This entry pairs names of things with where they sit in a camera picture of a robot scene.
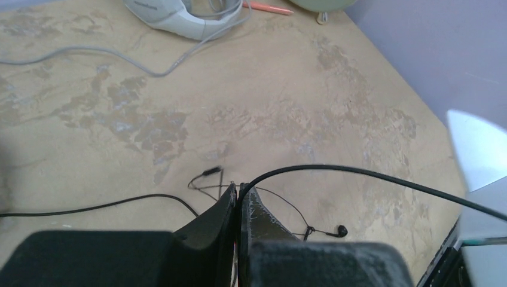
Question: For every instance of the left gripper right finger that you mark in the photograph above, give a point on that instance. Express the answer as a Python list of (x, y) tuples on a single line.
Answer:
[(270, 255)]

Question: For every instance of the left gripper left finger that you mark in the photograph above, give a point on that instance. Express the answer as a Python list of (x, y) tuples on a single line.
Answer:
[(198, 254)]

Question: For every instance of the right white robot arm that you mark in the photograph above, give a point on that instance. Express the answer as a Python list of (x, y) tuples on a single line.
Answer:
[(480, 152)]

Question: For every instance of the white grey headphones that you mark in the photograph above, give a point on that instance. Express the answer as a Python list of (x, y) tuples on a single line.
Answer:
[(176, 17)]

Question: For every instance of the orange pen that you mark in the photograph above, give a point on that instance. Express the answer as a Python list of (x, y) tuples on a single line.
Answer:
[(267, 8)]

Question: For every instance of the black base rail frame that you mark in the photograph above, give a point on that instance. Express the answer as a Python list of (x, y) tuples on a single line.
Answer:
[(448, 267)]

